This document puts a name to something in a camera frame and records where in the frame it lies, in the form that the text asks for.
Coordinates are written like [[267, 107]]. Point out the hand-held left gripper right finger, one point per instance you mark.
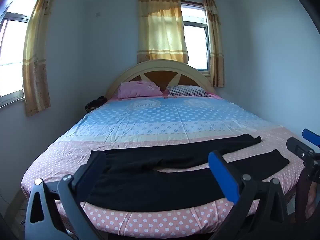
[[222, 172]]

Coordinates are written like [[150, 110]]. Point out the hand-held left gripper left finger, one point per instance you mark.
[[93, 163]]

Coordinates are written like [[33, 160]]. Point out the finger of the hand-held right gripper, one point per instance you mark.
[[311, 136], [298, 149]]

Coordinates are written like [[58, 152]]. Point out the black pants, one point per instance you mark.
[[150, 187]]

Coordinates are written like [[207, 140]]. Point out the black bag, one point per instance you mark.
[[95, 104]]

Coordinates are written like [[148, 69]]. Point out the bed with dotted sheet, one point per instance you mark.
[[162, 120]]

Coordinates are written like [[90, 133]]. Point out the pink pillow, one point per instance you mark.
[[138, 89]]

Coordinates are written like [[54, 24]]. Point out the striped pillow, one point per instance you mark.
[[186, 91]]

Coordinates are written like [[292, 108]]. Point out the cream wooden headboard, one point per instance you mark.
[[160, 76]]

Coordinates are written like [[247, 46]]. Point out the yellow curtain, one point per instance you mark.
[[36, 55], [215, 42], [161, 30]]

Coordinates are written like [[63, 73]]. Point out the window behind headboard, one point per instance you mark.
[[196, 42]]

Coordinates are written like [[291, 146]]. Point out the large side window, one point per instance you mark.
[[12, 55]]

